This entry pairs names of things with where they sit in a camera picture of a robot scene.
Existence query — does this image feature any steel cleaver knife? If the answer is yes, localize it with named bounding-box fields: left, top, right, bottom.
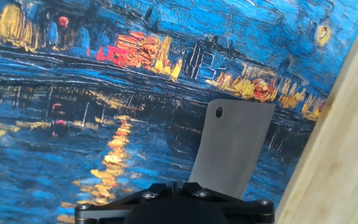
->
left=187, top=98, right=276, bottom=200

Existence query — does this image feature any starry night print tablecloth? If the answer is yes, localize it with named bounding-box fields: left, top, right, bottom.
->
left=0, top=0, right=358, bottom=224

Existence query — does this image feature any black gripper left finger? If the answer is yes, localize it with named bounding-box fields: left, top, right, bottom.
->
left=75, top=182, right=177, bottom=224

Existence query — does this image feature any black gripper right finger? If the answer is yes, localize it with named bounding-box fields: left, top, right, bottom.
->
left=178, top=182, right=275, bottom=224

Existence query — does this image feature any bamboo cutting board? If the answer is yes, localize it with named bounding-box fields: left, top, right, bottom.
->
left=273, top=0, right=358, bottom=224

